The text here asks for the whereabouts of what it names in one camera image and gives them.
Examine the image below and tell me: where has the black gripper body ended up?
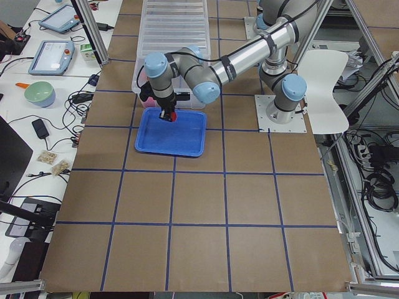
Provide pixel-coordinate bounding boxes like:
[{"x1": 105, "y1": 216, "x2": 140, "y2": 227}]
[{"x1": 139, "y1": 83, "x2": 190, "y2": 112}]

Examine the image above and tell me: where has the red block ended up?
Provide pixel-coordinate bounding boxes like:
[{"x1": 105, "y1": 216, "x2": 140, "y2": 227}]
[{"x1": 169, "y1": 112, "x2": 177, "y2": 122}]

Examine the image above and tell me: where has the clear plastic box lid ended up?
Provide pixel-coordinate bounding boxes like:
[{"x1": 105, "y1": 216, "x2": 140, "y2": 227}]
[{"x1": 137, "y1": 0, "x2": 211, "y2": 59}]

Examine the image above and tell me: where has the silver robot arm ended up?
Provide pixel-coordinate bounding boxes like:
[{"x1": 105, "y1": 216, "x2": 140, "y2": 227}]
[{"x1": 140, "y1": 1, "x2": 317, "y2": 122}]

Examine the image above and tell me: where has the blue plastic tray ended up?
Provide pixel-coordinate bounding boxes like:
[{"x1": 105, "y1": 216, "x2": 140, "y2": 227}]
[{"x1": 135, "y1": 108, "x2": 207, "y2": 157}]

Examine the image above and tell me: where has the green white carton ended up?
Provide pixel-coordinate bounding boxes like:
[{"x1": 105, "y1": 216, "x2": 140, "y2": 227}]
[{"x1": 79, "y1": 44, "x2": 97, "y2": 61}]

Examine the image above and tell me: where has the blue teach pendant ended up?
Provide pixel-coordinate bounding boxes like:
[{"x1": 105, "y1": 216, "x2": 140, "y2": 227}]
[
  {"x1": 39, "y1": 4, "x2": 80, "y2": 34},
  {"x1": 28, "y1": 40, "x2": 75, "y2": 75}
]

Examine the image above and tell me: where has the green bowl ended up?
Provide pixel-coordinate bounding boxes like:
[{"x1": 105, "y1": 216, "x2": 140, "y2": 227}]
[{"x1": 24, "y1": 81, "x2": 55, "y2": 108}]

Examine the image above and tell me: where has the black power adapter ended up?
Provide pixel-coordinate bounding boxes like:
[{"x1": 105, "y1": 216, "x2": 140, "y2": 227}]
[{"x1": 32, "y1": 118, "x2": 49, "y2": 140}]

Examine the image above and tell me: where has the white chair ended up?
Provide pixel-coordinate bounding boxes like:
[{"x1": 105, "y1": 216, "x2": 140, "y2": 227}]
[{"x1": 297, "y1": 49, "x2": 349, "y2": 135}]

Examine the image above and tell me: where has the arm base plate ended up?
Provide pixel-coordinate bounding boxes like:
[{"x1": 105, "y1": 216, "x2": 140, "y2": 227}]
[{"x1": 254, "y1": 95, "x2": 307, "y2": 133}]

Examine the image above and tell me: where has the aluminium frame post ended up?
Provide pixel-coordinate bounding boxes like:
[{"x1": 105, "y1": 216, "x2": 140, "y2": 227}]
[{"x1": 71, "y1": 0, "x2": 110, "y2": 66}]

